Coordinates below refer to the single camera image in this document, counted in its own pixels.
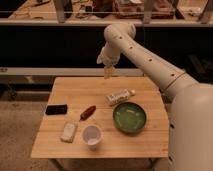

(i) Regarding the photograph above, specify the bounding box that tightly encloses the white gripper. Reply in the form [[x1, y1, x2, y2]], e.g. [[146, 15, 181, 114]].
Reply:
[[96, 44, 120, 79]]

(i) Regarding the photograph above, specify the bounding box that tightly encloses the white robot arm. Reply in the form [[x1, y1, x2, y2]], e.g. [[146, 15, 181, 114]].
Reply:
[[97, 23, 213, 171]]

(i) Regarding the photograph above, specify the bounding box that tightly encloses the green ceramic bowl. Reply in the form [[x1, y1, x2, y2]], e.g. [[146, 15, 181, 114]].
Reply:
[[113, 102, 147, 134]]

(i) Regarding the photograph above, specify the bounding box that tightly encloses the brown sausage-shaped object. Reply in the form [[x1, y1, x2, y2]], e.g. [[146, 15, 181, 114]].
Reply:
[[80, 106, 96, 121]]

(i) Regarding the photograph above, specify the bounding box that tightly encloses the wooden table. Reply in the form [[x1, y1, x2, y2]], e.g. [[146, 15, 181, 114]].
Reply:
[[31, 77, 168, 159]]

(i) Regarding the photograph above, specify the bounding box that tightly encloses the black rectangular object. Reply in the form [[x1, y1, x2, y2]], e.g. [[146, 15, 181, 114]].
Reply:
[[45, 104, 68, 115]]

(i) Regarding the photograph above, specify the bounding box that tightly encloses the white paper cup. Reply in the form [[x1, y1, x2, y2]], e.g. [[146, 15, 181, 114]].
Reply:
[[81, 125, 102, 149]]

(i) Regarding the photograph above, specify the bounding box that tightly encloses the background shelf with clutter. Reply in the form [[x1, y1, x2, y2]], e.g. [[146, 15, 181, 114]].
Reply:
[[0, 0, 213, 26]]

